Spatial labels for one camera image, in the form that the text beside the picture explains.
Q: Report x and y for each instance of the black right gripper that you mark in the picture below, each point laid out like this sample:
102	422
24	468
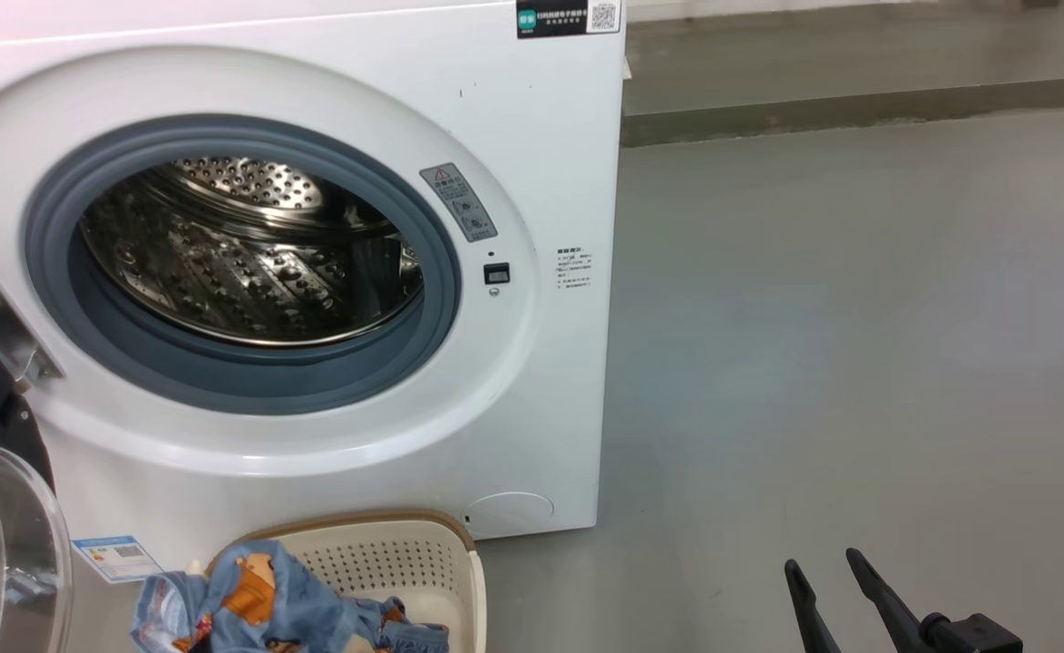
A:
976	637

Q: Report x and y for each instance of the blue cartoon print shorts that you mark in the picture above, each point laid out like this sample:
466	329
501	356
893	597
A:
414	639

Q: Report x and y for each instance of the blue cartoon print shirt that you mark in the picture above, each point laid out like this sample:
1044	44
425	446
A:
296	599

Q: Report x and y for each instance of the cream perforated laundry basket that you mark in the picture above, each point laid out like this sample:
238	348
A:
386	562

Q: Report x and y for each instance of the black door lock slot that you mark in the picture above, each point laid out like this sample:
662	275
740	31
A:
496	274

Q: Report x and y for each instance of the white front-load washing machine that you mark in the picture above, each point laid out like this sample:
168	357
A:
541	136

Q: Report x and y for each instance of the grey rubber door gasket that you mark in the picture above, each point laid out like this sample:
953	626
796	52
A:
223	381

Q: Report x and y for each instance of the round white filter cover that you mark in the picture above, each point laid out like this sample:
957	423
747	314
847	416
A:
513	514

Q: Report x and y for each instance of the small printed text label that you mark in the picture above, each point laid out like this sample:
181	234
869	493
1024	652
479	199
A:
574	269

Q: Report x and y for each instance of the grey warning sticker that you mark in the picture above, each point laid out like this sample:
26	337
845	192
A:
461	204

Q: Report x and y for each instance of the black QR code sticker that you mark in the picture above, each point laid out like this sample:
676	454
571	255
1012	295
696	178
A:
568	18

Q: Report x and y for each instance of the perforated steel washer drum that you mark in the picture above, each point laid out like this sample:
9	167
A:
250	272

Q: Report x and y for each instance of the blue energy label sticker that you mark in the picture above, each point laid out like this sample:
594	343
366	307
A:
119	558

